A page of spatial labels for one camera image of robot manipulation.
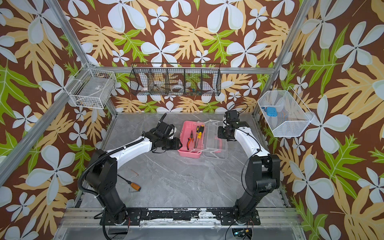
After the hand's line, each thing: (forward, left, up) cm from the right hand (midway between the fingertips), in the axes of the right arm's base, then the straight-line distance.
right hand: (220, 133), depth 91 cm
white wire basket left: (+18, +75, +21) cm, 80 cm away
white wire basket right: (+4, -36, +12) cm, 38 cm away
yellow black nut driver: (+5, +12, -5) cm, 14 cm away
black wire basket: (+32, +28, +18) cm, 46 cm away
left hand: (-6, +25, -2) cm, 26 cm away
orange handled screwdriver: (-27, +51, -12) cm, 59 cm away
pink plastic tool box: (+14, +22, -12) cm, 29 cm away
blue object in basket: (+6, -29, +12) cm, 32 cm away
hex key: (-20, +52, -13) cm, 57 cm away
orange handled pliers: (+6, +18, -12) cm, 22 cm away
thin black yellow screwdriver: (+5, +14, -6) cm, 16 cm away
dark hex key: (-30, +53, -15) cm, 62 cm away
